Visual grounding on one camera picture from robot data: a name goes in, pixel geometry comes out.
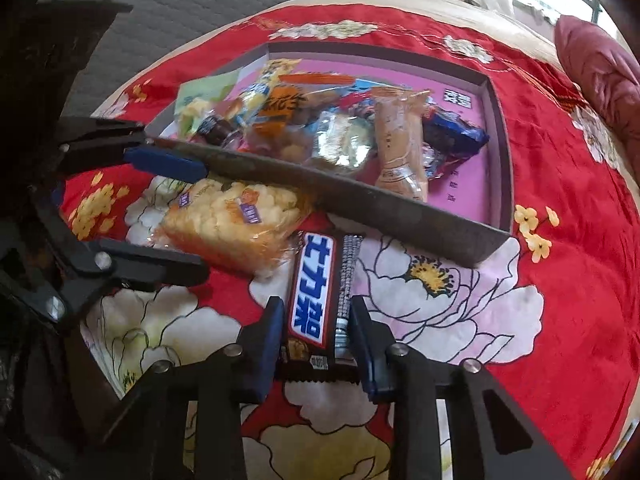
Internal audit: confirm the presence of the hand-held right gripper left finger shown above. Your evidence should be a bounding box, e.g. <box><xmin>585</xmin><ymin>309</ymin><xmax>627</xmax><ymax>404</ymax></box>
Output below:
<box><xmin>85</xmin><ymin>295</ymin><xmax>287</xmax><ymax>480</ymax></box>

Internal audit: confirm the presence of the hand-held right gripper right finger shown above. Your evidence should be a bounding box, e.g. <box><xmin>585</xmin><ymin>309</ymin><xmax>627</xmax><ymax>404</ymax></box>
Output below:
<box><xmin>347</xmin><ymin>295</ymin><xmax>571</xmax><ymax>480</ymax></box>

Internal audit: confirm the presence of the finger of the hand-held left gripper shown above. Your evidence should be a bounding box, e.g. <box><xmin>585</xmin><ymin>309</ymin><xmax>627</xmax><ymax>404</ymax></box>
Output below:
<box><xmin>47</xmin><ymin>238</ymin><xmax>211</xmax><ymax>334</ymax></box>
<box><xmin>56</xmin><ymin>116</ymin><xmax>209</xmax><ymax>185</ymax></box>

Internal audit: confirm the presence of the dark chocolate bar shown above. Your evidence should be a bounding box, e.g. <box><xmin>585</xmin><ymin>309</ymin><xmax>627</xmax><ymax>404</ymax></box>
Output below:
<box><xmin>277</xmin><ymin>231</ymin><xmax>366</xmax><ymax>386</ymax></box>

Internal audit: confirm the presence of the yellow puffed cracker packet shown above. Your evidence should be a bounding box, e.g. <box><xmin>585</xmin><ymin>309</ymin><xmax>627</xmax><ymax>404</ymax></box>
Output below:
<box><xmin>152</xmin><ymin>179</ymin><xmax>313</xmax><ymax>277</ymax></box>

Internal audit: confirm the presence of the green drink print packet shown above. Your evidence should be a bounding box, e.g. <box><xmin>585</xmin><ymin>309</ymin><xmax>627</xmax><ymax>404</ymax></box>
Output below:
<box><xmin>177</xmin><ymin>71</ymin><xmax>246</xmax><ymax>148</ymax></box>

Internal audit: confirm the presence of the yellow egg roll packet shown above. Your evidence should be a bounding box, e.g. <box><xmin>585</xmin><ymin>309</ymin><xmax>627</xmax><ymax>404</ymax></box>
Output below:
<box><xmin>240</xmin><ymin>59</ymin><xmax>301</xmax><ymax>121</ymax></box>

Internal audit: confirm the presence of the orange clear snack packet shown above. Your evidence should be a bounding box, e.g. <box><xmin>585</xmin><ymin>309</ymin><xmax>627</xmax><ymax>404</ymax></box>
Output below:
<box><xmin>245</xmin><ymin>72</ymin><xmax>356</xmax><ymax>161</ymax></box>

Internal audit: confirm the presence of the grey shallow cardboard box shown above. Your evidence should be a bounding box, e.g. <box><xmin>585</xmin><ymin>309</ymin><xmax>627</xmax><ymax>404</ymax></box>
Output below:
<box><xmin>144</xmin><ymin>41</ymin><xmax>516</xmax><ymax>268</ymax></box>

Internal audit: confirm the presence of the beige pastry packet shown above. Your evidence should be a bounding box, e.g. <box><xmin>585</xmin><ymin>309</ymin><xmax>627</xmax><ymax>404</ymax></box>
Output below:
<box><xmin>372</xmin><ymin>89</ymin><xmax>433</xmax><ymax>203</ymax></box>

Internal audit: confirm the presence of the blue cookie packet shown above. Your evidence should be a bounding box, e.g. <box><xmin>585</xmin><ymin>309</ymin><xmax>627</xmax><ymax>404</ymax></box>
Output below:
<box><xmin>425</xmin><ymin>107</ymin><xmax>490</xmax><ymax>161</ymax></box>

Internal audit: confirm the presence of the grey quilted headboard cover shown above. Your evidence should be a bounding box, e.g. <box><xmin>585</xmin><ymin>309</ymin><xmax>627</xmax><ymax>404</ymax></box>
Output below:
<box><xmin>30</xmin><ymin>0</ymin><xmax>371</xmax><ymax>116</ymax></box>

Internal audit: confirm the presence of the red floral blanket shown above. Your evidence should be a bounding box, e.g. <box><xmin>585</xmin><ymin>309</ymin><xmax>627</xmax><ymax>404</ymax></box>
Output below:
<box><xmin>60</xmin><ymin>2</ymin><xmax>640</xmax><ymax>480</ymax></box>

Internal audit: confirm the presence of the pink quilted duvet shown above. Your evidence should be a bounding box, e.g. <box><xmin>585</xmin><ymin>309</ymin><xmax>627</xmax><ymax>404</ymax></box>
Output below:
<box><xmin>554</xmin><ymin>14</ymin><xmax>640</xmax><ymax>186</ymax></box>

